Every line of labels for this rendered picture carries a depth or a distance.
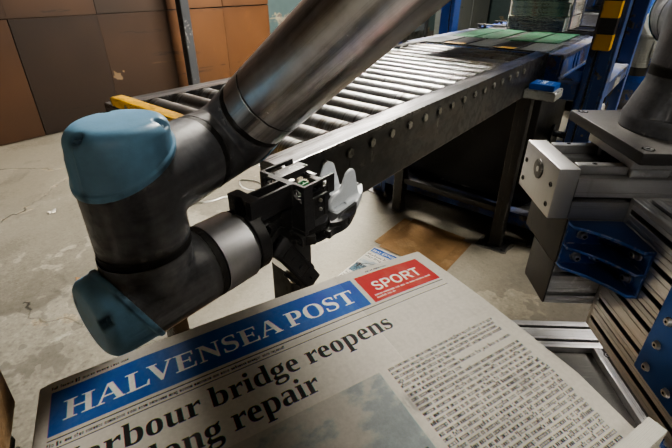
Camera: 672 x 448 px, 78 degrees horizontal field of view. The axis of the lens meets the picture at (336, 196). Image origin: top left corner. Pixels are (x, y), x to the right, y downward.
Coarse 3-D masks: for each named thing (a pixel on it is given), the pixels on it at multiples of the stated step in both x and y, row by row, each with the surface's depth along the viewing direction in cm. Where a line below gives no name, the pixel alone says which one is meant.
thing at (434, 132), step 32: (512, 64) 128; (544, 64) 149; (448, 96) 94; (480, 96) 109; (512, 96) 131; (352, 128) 73; (384, 128) 76; (416, 128) 86; (448, 128) 99; (320, 160) 64; (352, 160) 71; (384, 160) 80; (416, 160) 90
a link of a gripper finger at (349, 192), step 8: (344, 176) 52; (352, 176) 53; (344, 184) 52; (352, 184) 54; (360, 184) 59; (336, 192) 52; (344, 192) 53; (352, 192) 54; (360, 192) 56; (328, 200) 51; (336, 200) 52; (344, 200) 53; (352, 200) 54; (360, 200) 56; (328, 208) 51; (336, 208) 52; (344, 208) 52
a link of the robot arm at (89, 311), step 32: (192, 256) 36; (96, 288) 32; (128, 288) 32; (160, 288) 33; (192, 288) 36; (224, 288) 39; (96, 320) 31; (128, 320) 32; (160, 320) 34; (128, 352) 33
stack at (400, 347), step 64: (256, 320) 28; (320, 320) 28; (384, 320) 28; (448, 320) 28; (64, 384) 24; (128, 384) 24; (192, 384) 24; (256, 384) 24; (320, 384) 24; (384, 384) 24; (448, 384) 24; (512, 384) 24; (576, 384) 24
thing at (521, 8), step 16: (512, 0) 217; (528, 0) 212; (544, 0) 210; (560, 0) 203; (576, 0) 212; (512, 16) 220; (528, 16) 215; (544, 16) 210; (560, 16) 206; (576, 16) 220
